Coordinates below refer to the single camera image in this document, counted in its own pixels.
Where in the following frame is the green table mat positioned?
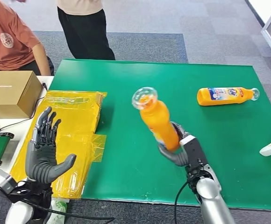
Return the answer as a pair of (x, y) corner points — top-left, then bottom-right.
(49, 58), (271, 211)

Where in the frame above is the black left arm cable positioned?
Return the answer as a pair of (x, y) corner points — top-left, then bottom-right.
(18, 197), (115, 224)

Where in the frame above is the orange bottle with clear cap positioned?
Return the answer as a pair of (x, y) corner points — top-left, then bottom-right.
(131, 87), (181, 153)
(197, 87), (260, 107)

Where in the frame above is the brown cardboard box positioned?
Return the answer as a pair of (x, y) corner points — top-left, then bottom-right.
(0, 70), (43, 119)

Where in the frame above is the person seated at table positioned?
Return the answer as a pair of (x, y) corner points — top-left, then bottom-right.
(0, 0), (55, 77)

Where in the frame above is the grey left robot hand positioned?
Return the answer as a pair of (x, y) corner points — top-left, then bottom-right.
(25, 106), (77, 185)

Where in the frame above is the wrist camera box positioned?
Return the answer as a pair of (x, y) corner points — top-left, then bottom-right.
(179, 134), (208, 175)
(0, 167), (18, 196)

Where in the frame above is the white green plastic bag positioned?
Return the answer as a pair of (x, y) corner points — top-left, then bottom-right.
(45, 197), (68, 224)

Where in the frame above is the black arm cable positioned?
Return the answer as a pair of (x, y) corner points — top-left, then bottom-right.
(18, 197), (115, 224)
(173, 180), (190, 224)

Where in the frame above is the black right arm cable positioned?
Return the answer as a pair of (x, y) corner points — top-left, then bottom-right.
(173, 180), (190, 224)

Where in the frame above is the thin black cable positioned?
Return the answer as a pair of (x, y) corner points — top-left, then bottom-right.
(0, 82), (48, 131)

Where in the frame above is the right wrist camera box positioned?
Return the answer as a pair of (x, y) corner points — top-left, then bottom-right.
(179, 134), (208, 175)

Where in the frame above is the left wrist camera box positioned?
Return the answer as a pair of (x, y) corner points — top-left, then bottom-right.
(0, 167), (18, 196)

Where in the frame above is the person standing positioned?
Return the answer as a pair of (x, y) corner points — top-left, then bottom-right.
(57, 0), (116, 61)

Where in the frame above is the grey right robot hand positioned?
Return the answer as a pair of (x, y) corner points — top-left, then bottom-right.
(157, 121), (190, 168)

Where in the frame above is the yellow taped flat cardboard box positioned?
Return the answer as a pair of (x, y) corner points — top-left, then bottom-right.
(10, 90), (108, 199)

